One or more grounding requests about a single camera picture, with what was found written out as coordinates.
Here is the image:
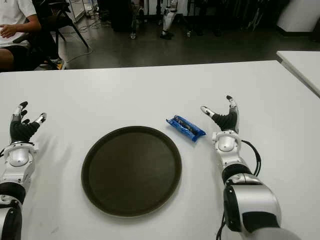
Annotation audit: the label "white curved panel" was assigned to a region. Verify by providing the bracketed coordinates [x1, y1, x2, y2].
[275, 0, 320, 33]

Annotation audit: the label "black wheeled stand leg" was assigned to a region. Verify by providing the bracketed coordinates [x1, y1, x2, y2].
[128, 7, 139, 41]
[179, 14, 193, 39]

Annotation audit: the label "white side table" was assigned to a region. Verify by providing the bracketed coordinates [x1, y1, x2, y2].
[275, 50, 320, 99]

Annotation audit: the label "right robot hand black silver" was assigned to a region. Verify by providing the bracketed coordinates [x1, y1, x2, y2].
[200, 95, 241, 134]

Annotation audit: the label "white floor cable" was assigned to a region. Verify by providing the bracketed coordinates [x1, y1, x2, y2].
[59, 18, 114, 63]

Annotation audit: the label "blue Oreo cookie pack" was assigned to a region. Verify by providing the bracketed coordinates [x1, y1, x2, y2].
[165, 114, 207, 144]

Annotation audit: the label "left robot hand black silver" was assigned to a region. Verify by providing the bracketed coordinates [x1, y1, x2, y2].
[9, 100, 48, 146]

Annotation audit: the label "black folding chair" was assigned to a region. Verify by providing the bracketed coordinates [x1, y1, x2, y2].
[37, 0, 90, 50]

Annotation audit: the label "round dark brown tray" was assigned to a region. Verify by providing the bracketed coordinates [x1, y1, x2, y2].
[80, 125, 183, 218]

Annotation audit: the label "person in black clothes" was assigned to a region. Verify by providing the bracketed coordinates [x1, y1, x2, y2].
[37, 9, 64, 65]

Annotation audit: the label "seated person in white shirt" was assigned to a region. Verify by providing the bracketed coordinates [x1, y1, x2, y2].
[0, 0, 42, 72]

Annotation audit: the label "white humanoid robot legs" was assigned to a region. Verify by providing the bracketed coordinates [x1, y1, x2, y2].
[159, 0, 180, 41]

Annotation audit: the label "grey armrest office chair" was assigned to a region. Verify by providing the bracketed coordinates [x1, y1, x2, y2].
[11, 31, 67, 71]

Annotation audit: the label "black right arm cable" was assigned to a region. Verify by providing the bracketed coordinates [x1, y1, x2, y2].
[240, 139, 263, 176]

